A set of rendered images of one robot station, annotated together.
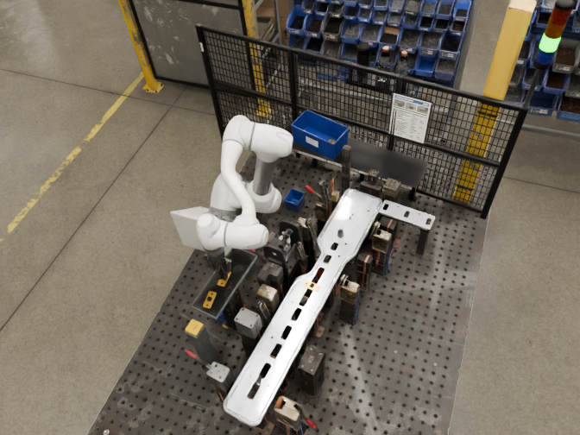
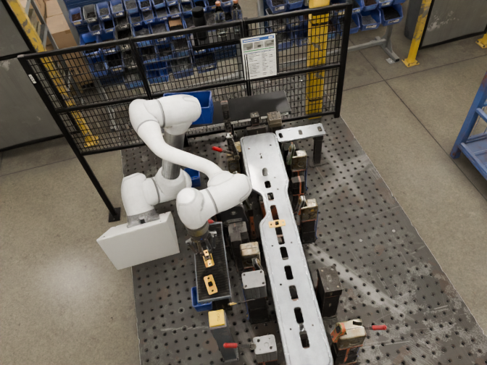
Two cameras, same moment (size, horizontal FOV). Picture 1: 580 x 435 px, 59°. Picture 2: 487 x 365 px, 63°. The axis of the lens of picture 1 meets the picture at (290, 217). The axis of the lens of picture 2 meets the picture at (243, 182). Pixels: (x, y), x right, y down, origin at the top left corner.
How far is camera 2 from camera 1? 0.95 m
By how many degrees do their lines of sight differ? 21
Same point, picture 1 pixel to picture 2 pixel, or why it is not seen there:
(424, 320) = (359, 206)
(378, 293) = not seen: hidden behind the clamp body
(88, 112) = not seen: outside the picture
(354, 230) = (272, 164)
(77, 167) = not seen: outside the picture
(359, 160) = (233, 114)
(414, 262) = (319, 171)
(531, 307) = (386, 171)
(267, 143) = (180, 111)
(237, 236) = (227, 194)
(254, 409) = (319, 354)
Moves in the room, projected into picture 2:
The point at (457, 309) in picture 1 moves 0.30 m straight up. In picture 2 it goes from (374, 185) to (382, 151)
